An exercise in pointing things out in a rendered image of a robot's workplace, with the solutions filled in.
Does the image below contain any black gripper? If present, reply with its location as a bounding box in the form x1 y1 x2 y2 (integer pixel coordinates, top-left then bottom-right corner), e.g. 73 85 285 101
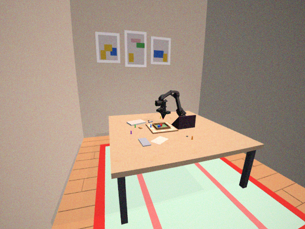
160 106 171 118

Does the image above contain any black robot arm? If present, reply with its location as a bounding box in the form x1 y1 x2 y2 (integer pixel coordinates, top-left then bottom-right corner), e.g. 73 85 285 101
155 90 186 116

